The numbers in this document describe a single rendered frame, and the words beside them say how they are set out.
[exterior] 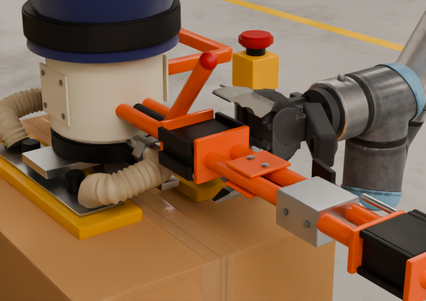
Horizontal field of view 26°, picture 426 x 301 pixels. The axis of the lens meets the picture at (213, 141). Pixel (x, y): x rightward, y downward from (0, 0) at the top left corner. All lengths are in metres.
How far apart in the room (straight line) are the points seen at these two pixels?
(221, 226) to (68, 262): 0.22
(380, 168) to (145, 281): 0.42
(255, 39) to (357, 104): 0.55
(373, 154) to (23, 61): 4.00
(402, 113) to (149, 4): 0.39
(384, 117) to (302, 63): 3.79
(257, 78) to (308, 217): 0.83
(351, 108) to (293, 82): 3.51
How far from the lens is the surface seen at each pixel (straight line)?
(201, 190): 1.32
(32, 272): 1.20
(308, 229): 1.00
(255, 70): 1.79
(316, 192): 1.02
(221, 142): 1.14
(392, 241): 0.92
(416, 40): 1.46
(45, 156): 1.37
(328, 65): 5.08
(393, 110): 1.34
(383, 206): 1.00
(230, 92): 1.15
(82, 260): 1.19
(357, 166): 1.38
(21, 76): 4.96
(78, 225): 1.23
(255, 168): 1.08
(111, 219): 1.25
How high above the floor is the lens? 1.53
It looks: 22 degrees down
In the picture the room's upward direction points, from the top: straight up
